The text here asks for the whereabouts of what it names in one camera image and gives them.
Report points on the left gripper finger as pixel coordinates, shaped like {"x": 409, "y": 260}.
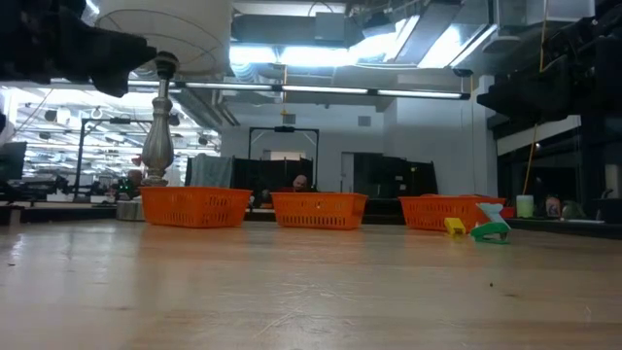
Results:
{"x": 112, "y": 85}
{"x": 112, "y": 53}

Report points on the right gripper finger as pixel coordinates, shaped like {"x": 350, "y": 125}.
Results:
{"x": 542, "y": 115}
{"x": 539, "y": 82}

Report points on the green mini stapler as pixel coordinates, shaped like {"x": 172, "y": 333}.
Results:
{"x": 488, "y": 233}

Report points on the yellow mini stapler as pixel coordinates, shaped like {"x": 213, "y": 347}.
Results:
{"x": 455, "y": 226}

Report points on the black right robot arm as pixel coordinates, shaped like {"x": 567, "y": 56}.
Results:
{"x": 610, "y": 58}

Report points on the silver metal lamp stand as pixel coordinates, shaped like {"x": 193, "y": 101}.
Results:
{"x": 158, "y": 146}

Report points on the white plastic cup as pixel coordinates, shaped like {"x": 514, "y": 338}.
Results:
{"x": 525, "y": 206}

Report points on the small red bin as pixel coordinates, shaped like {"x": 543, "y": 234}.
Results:
{"x": 508, "y": 212}

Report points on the black monitor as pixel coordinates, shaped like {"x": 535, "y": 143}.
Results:
{"x": 12, "y": 160}

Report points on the grey cloth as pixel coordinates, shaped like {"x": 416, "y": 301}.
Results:
{"x": 209, "y": 170}

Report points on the orange plastic basket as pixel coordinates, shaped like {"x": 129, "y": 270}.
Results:
{"x": 316, "y": 211}
{"x": 432, "y": 211}
{"x": 194, "y": 206}

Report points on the black partition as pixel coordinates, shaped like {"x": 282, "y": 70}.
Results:
{"x": 257, "y": 172}

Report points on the long ceiling light bar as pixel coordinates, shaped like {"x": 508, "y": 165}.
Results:
{"x": 321, "y": 90}

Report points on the person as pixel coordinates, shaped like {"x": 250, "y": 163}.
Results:
{"x": 300, "y": 183}

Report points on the black tubular stand frame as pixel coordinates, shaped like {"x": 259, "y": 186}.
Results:
{"x": 284, "y": 129}

